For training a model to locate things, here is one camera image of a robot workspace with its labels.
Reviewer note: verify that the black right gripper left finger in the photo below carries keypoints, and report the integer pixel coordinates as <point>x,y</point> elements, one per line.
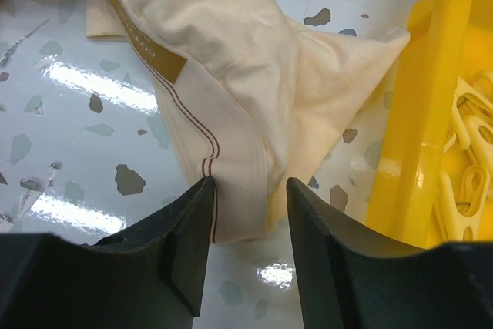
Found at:
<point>149,275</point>

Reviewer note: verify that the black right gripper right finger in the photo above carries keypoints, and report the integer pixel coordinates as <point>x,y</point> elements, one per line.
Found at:
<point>350,276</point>

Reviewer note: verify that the cream underwear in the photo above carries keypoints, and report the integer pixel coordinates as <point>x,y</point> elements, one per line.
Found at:
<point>251,97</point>

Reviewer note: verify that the pile of cream clothespins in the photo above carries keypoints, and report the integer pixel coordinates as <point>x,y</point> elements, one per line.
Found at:
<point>463,203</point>

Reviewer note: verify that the yellow plastic tray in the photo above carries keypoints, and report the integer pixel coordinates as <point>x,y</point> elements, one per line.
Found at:
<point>449,39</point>

